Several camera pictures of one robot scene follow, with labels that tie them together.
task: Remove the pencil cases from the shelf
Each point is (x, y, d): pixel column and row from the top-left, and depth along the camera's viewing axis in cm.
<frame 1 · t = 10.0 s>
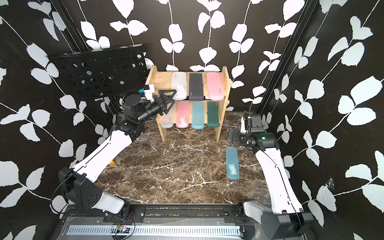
left hand: (175, 93, 65), fingers open
right hand: (234, 133, 75), fingers open
clear frosted pencil case: (167, 120, 87), point 23 cm above the table
small pink pencil case: (182, 114, 92), point 22 cm above the table
teal pencil case: (198, 115, 92), point 22 cm above the table
dark green pencil case: (212, 114, 91), point 23 cm above the table
light blue pencil case: (232, 163, 93), point 2 cm above the table

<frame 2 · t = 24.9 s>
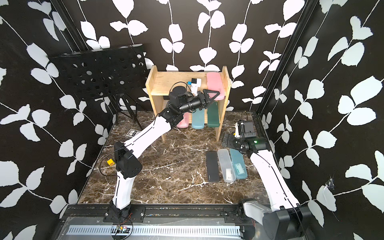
left hand: (219, 93, 66), fingers open
right hand: (228, 138, 78), fingers open
light blue pencil case: (238, 162, 95), on the table
dark grey pencil case: (212, 166, 94), on the table
frosted white pencil case: (227, 168, 92), on the table
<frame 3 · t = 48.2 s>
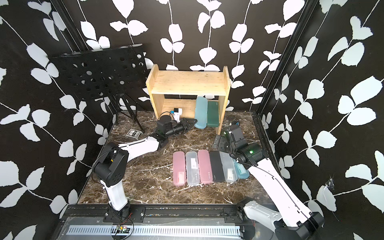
left hand: (197, 119, 81), fingers closed
right hand: (219, 138, 73), fingers open
small pink pencil case: (179, 168, 92), on the table
pink pencil case: (204, 166, 92), on the table
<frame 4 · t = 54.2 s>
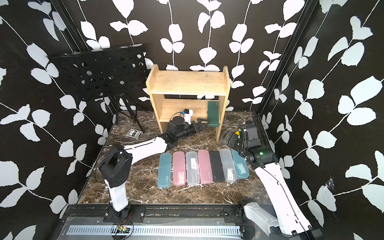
left hand: (207, 121, 80), fingers open
right hand: (229, 135, 73), fingers open
teal pencil case: (164, 170, 90), on the table
